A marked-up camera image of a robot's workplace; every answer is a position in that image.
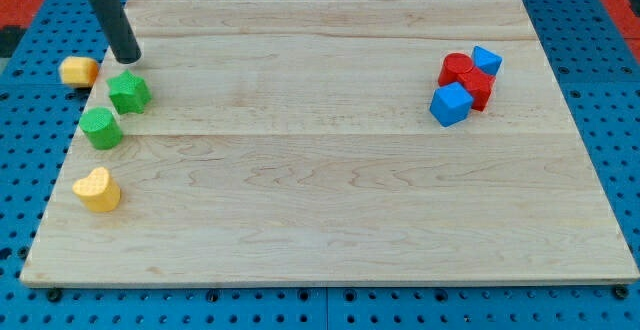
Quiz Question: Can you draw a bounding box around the green star block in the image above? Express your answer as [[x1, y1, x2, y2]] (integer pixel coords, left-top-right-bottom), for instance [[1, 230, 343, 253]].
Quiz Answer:
[[107, 70, 152, 115]]

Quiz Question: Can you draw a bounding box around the red star block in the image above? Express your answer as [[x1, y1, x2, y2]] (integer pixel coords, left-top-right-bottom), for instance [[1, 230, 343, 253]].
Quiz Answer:
[[456, 67, 495, 111]]

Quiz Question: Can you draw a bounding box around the light wooden board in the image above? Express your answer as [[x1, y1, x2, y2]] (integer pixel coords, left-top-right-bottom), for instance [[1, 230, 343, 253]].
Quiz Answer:
[[21, 0, 639, 289]]

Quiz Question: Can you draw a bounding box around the large blue cube block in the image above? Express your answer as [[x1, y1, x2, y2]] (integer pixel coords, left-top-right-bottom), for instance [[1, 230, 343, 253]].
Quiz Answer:
[[429, 82, 474, 127]]

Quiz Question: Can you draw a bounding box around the red cylinder block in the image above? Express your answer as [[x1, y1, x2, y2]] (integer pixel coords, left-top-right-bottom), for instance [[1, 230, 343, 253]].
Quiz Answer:
[[438, 53, 474, 86]]

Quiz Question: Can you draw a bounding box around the small blue triangle block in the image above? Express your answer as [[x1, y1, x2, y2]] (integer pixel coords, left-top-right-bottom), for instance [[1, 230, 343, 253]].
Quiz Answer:
[[471, 46, 503, 76]]

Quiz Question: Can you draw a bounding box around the green cylinder block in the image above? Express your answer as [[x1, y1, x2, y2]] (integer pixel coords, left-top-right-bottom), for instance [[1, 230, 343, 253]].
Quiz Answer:
[[79, 107, 123, 150]]

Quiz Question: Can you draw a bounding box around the yellow heart block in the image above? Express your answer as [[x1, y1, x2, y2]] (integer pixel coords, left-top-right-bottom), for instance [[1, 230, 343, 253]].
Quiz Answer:
[[72, 167, 121, 212]]

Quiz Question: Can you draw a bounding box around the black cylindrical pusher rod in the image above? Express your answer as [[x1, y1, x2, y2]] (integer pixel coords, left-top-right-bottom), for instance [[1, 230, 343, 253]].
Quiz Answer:
[[88, 0, 142, 65]]

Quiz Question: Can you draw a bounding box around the yellow hexagon block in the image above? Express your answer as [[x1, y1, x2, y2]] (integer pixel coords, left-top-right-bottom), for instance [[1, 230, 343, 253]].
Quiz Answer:
[[58, 56, 99, 88]]

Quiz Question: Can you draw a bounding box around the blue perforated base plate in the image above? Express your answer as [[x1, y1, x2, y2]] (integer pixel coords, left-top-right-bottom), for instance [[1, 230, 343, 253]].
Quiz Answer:
[[1, 0, 639, 329]]

